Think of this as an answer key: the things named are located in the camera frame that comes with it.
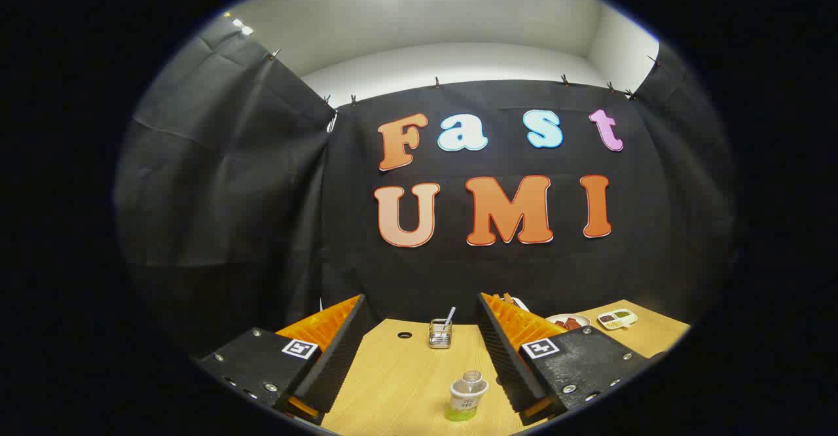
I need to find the white round plate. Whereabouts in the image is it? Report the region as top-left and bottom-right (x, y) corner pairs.
(545, 314), (591, 331)

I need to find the white green label juice bottle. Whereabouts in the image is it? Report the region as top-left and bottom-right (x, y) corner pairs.
(449, 371), (490, 422)

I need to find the wooden table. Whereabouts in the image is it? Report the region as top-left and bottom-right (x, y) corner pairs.
(321, 300), (691, 436)

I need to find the metal wire utensil holder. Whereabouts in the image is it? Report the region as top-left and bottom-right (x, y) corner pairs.
(429, 318), (452, 350)

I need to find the black backdrop cloth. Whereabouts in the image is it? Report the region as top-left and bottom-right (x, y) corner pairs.
(115, 14), (737, 358)

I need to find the white divided condiment dish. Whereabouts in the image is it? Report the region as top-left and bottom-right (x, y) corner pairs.
(597, 309), (639, 331)

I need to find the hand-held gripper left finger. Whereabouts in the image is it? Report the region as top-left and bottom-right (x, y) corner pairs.
(193, 294), (367, 425)

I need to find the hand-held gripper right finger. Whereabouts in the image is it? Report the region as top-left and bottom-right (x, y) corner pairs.
(476, 292), (655, 427)

